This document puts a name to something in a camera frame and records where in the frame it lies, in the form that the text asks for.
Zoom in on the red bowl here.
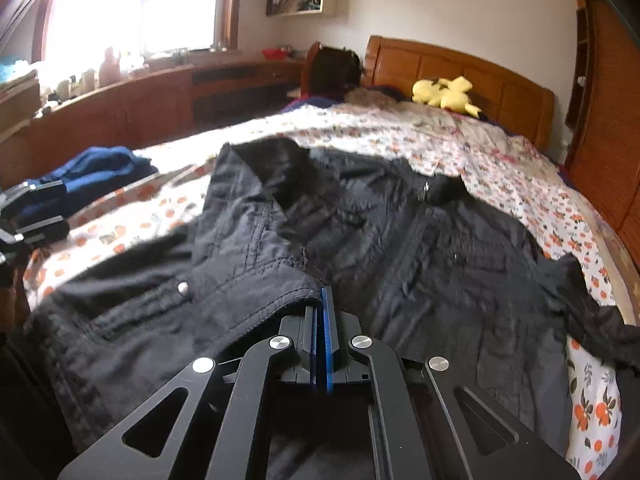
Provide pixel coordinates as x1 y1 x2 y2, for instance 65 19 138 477
262 48 290 61

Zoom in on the wooden slatted wardrobe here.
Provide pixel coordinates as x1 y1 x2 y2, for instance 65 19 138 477
565 0 639 264

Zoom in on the dark wooden chair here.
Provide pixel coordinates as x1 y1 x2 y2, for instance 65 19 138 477
300 41 362 98

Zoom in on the pale floral quilt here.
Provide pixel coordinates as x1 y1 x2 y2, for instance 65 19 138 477
344 86 513 136

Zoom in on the floral orange bed sheet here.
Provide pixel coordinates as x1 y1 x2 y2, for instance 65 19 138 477
26 104 639 479

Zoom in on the window with red frame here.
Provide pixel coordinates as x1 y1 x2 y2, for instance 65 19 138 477
41 0 240 66

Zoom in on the black zip jacket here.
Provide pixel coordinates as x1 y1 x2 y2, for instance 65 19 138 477
30 138 639 479

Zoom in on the pink bottle on sill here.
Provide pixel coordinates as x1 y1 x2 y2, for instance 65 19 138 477
99 47 122 88

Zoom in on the wooden bed headboard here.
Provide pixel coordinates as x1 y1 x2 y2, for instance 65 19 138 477
362 34 558 154

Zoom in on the yellow Pikachu plush toy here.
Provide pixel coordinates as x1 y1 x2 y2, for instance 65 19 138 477
411 76 482 119

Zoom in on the long wooden window cabinet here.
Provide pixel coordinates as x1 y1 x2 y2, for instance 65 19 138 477
1 60 303 188

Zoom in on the folded navy blue garment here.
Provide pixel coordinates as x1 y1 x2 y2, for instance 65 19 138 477
18 146 157 223

